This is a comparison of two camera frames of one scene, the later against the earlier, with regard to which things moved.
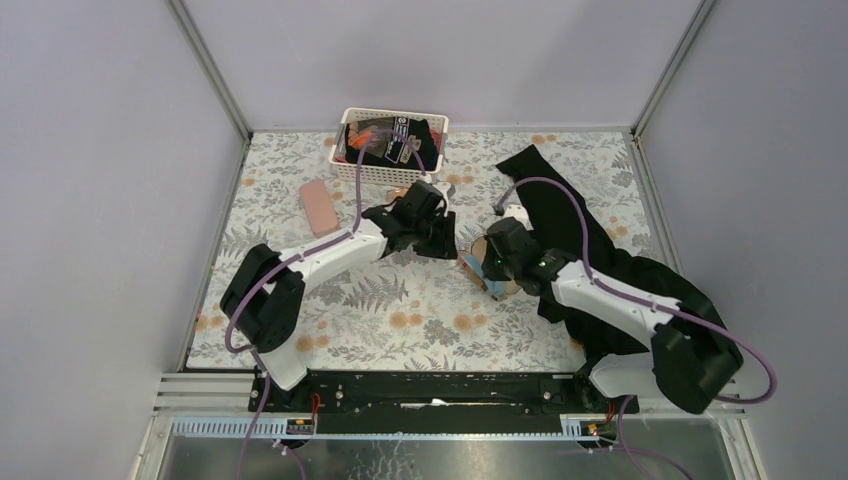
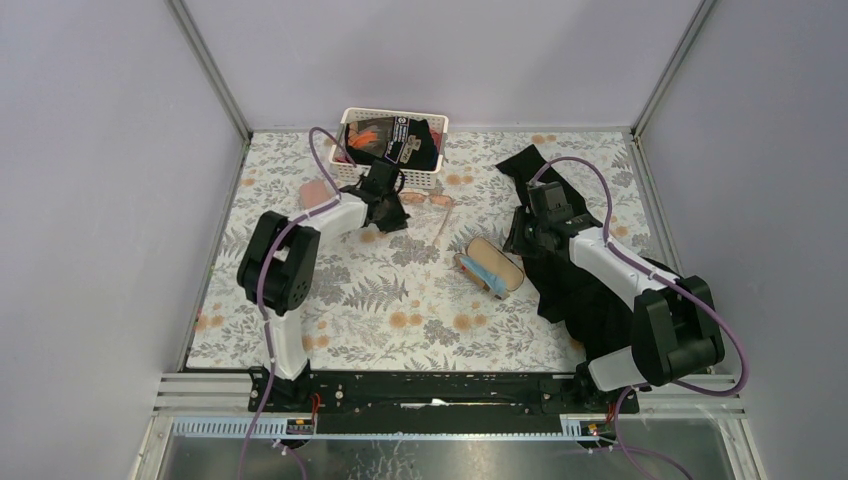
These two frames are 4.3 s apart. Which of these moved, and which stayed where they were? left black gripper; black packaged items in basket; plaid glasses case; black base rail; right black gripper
Moved: left black gripper; right black gripper
Stayed: black base rail; plaid glasses case; black packaged items in basket
